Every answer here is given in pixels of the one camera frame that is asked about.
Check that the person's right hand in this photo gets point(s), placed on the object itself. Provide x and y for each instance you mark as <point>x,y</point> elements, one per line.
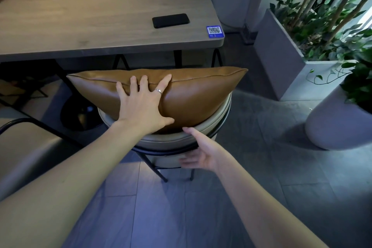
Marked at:
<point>210,154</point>

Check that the person's left hand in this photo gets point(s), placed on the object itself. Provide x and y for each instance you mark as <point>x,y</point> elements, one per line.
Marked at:
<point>139,111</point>

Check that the person's right thumb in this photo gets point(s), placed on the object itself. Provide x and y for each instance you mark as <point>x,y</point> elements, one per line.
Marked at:
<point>191,134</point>

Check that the person's left little finger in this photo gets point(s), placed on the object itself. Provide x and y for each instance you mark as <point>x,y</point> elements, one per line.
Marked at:
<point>121,88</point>

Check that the person's left thumb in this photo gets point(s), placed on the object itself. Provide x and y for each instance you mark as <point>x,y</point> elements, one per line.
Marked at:
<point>168,120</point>

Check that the person's left middle finger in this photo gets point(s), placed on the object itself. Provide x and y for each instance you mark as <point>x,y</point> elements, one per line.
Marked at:
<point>144,82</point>

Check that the brown leather cushion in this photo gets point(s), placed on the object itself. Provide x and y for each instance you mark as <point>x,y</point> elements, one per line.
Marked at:
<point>197,93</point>

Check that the person's right forearm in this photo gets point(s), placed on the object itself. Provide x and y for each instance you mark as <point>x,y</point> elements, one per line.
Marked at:
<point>261,207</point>

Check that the person's left forearm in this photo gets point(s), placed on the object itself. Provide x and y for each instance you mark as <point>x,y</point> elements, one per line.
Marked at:
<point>72,186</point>

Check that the black smartphone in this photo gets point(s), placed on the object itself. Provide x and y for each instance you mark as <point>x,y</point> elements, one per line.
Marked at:
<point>171,20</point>

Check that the wooden table with black legs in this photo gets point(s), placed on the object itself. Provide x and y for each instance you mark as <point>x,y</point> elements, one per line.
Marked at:
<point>87,21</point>

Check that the blue square code sticker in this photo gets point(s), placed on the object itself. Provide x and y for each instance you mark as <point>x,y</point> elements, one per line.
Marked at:
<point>214,31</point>

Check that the grey rectangular planter box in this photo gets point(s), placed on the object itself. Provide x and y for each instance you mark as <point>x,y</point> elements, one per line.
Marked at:
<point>279,56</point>

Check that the white round plant pot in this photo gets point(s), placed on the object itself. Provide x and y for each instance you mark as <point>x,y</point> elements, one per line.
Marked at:
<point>334,122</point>

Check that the leafy plant with bamboo stalks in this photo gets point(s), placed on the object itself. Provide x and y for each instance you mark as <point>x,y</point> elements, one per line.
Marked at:
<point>316,24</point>

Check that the dark green leafy plant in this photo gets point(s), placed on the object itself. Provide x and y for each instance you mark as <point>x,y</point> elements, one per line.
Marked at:
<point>359,76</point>

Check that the beige round stool black frame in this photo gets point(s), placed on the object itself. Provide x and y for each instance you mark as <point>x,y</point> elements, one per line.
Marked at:
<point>171,140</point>

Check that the black round pedestal base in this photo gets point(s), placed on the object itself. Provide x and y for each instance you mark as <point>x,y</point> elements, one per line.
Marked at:
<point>80,114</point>

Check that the beige chair with black frame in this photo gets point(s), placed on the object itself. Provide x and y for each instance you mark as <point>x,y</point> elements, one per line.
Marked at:
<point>26,157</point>

